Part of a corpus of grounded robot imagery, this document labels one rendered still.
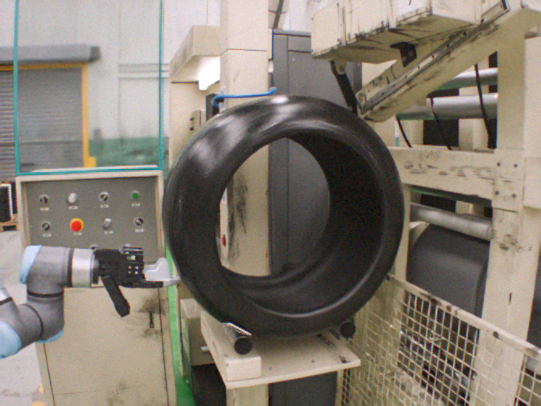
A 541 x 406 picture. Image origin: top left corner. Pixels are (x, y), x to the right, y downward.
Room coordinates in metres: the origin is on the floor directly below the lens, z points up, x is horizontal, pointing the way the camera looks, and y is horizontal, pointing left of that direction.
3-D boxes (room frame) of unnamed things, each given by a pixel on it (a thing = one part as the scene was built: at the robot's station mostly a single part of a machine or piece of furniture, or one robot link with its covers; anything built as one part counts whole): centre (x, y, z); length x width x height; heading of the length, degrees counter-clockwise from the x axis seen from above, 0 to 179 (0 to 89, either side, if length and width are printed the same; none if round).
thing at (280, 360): (1.20, -0.01, 0.80); 0.37 x 0.36 x 0.02; 108
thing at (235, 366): (1.15, 0.12, 0.84); 0.36 x 0.09 x 0.06; 18
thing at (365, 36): (1.17, -0.33, 1.71); 0.61 x 0.25 x 0.15; 18
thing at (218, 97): (1.43, 0.09, 1.52); 0.19 x 0.19 x 0.06; 18
